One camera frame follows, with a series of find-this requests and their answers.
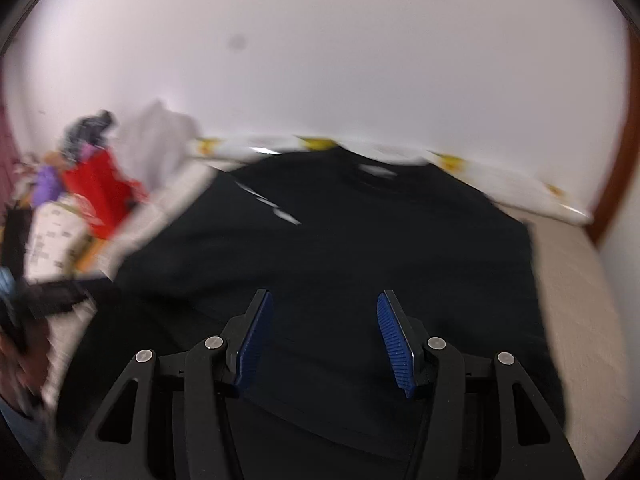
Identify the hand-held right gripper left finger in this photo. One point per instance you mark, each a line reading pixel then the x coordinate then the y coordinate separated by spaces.
pixel 254 341

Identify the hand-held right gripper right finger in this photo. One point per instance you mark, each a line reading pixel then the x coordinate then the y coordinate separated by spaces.
pixel 395 342

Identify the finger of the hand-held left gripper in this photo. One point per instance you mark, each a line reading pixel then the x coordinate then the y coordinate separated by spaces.
pixel 55 296

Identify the black t-shirt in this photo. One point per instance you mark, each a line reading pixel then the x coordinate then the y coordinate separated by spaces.
pixel 325 260

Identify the dark clothes pile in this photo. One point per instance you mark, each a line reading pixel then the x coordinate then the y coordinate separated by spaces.
pixel 87 130

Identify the person's left hand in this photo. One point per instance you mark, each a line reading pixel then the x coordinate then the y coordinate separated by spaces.
pixel 22 367

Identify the white patterned cloth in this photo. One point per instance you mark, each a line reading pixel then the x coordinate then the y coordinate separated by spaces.
pixel 50 240

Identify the purple plastic object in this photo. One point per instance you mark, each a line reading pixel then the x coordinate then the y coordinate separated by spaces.
pixel 47 184

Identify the red cardboard box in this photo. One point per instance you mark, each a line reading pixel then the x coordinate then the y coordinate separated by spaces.
pixel 100 195

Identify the white plastic bag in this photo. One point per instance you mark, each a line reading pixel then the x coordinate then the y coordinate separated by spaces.
pixel 150 140

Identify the striped beige mattress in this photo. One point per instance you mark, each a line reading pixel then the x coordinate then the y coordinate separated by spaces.
pixel 565 285

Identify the white bolster with yellow print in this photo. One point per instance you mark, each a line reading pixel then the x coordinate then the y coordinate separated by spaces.
pixel 500 176

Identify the brown wooden door frame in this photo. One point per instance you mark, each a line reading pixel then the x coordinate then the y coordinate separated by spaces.
pixel 616 160

